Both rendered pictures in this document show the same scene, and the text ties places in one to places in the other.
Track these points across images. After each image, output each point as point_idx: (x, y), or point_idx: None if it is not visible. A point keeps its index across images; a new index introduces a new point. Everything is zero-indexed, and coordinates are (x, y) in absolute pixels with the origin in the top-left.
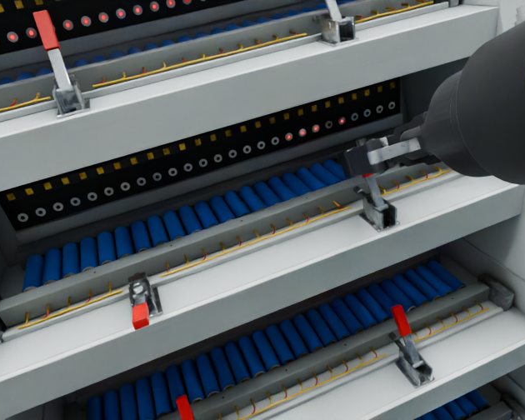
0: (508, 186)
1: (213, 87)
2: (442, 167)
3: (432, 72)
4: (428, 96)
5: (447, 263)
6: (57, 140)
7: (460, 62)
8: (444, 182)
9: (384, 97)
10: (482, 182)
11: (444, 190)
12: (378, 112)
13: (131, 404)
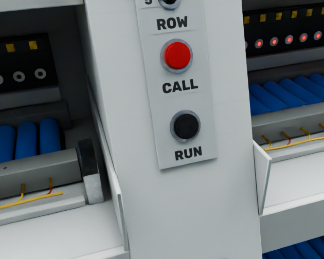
0: (94, 255)
1: None
2: (42, 187)
3: (82, 34)
4: (87, 68)
5: None
6: None
7: (83, 23)
8: (15, 221)
9: (24, 60)
10: (68, 233)
11: None
12: (17, 80)
13: None
